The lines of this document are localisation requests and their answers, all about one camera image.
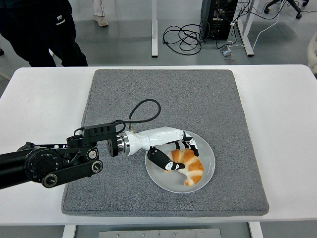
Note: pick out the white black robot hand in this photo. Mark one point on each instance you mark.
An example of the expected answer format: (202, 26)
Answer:
(153, 137)

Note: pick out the golden croissant bread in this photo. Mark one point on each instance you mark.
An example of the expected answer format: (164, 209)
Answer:
(194, 168)

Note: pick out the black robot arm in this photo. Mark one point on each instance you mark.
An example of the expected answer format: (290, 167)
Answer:
(44, 163)

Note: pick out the pale blue round plate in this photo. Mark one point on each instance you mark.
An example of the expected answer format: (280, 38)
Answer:
(173, 184)

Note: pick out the grey metal plate with screws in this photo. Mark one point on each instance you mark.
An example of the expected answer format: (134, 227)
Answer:
(161, 233)

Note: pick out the grey fabric mat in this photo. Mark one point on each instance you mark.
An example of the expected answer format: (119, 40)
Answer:
(185, 99)

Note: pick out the narrow white desk leg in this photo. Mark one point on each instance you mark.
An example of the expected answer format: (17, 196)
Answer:
(154, 37)

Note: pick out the metal floor socket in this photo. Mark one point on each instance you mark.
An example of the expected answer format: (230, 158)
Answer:
(226, 53)

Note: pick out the white table leg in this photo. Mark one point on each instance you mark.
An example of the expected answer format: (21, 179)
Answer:
(256, 230)
(68, 232)

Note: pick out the person's leg with light shoe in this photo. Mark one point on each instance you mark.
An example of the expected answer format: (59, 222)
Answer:
(101, 19)

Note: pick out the black computer tower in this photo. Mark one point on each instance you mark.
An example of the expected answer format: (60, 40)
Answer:
(218, 19)

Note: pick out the wide white desk leg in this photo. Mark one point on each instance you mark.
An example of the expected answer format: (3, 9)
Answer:
(246, 37)

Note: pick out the person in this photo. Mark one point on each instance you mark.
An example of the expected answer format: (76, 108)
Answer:
(32, 29)

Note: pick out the white curved chair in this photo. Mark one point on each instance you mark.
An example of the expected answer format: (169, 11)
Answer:
(312, 54)

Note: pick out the black office chair base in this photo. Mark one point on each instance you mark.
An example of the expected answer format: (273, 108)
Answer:
(294, 6)

